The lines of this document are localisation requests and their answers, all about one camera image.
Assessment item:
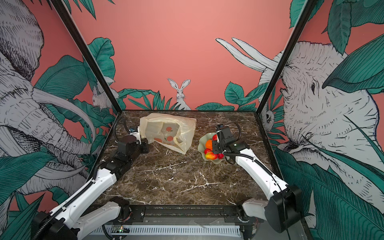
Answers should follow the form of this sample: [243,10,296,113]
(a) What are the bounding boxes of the orange fruit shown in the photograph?
[205,139,213,151]

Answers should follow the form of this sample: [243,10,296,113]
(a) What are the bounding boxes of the translucent plastic fruit bag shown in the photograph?
[140,113,197,155]

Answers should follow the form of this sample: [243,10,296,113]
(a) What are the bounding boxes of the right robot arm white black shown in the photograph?
[213,124,304,233]

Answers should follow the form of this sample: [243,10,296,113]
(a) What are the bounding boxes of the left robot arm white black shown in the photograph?
[31,126,149,240]

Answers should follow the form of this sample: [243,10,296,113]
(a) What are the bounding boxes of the red yellow green apple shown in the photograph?
[205,152,218,161]

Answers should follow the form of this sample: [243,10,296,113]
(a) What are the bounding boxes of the light green scalloped bowl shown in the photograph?
[198,133,226,164]

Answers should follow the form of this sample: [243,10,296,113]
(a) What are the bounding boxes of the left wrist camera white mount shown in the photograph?
[129,126,141,144]

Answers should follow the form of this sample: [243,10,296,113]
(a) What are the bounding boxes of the black front mounting rail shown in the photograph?
[124,205,265,224]

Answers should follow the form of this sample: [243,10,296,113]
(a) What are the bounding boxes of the white slotted cable duct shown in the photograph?
[91,225,243,237]

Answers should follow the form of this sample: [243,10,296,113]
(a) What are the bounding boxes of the black frame post right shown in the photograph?
[256,0,318,116]

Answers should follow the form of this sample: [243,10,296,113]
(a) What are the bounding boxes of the black frame post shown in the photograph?
[50,1,123,115]
[256,0,318,116]

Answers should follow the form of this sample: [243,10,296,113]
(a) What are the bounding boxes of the black frame post left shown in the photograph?
[50,1,123,115]

